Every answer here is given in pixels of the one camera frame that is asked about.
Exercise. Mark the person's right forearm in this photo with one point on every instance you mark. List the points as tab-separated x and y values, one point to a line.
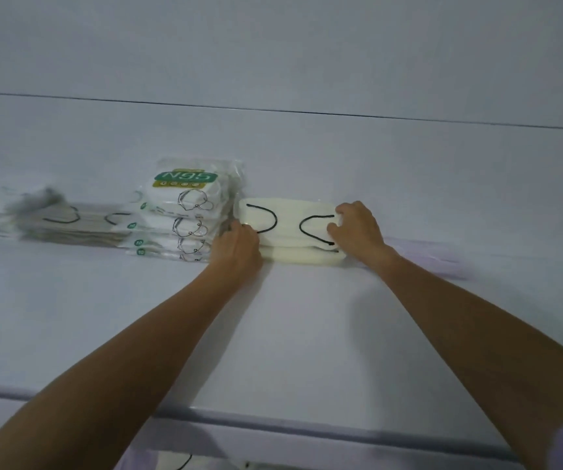
477	347

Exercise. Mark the white mask packet black loops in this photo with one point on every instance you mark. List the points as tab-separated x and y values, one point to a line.
306	255
289	220

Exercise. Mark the person's left hand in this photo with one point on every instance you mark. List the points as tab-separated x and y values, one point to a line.
238	250

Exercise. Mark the person's right hand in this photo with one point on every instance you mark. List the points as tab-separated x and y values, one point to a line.
361	233

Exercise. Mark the person's left forearm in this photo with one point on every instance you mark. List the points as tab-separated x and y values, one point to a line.
115	386

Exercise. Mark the pile of white mask packets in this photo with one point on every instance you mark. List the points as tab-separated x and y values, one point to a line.
51	220

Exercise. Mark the person's left fingers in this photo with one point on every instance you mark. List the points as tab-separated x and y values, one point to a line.
244	228

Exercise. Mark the person's right fingers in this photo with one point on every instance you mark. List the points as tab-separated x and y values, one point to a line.
336	234

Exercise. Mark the green label mask pack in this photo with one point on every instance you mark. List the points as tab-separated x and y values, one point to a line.
156	252
164	217
191	183
161	239

